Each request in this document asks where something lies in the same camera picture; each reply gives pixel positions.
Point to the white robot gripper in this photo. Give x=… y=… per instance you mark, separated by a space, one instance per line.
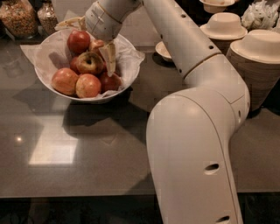
x=101 y=22

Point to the yellow-red apple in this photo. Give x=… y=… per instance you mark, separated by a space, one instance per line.
x=88 y=86
x=90 y=63

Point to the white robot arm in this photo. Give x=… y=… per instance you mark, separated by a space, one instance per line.
x=188 y=132

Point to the pale red back apple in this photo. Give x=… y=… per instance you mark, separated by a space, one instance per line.
x=95 y=46

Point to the dark red top apple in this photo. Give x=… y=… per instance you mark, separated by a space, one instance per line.
x=78 y=41

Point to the red left hidden apple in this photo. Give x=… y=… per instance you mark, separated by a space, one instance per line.
x=73 y=64

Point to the large white bowl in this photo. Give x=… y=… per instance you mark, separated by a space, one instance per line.
x=75 y=65

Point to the front right red apple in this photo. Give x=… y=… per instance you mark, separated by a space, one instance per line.
x=112 y=82

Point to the large front left apple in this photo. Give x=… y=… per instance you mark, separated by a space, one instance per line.
x=64 y=81

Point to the small white bowl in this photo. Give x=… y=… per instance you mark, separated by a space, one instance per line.
x=162 y=51

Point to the small bowl at back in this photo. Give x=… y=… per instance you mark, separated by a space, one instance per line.
x=215 y=6

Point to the right glass cereal jar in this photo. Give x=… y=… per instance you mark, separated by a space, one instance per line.
x=47 y=17

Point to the glass cereal jar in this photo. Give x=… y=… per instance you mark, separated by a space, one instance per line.
x=47 y=17
x=19 y=17

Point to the left glass cereal jar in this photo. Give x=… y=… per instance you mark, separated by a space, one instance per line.
x=19 y=17

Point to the back stack paper bowls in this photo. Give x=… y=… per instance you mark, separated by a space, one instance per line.
x=223 y=28

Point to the stack paper bowls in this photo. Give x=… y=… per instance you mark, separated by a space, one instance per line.
x=256 y=57
x=223 y=28

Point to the front stack paper bowls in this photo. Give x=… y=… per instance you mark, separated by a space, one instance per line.
x=256 y=57

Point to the bag of plastic cutlery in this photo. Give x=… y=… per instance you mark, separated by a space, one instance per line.
x=261 y=14

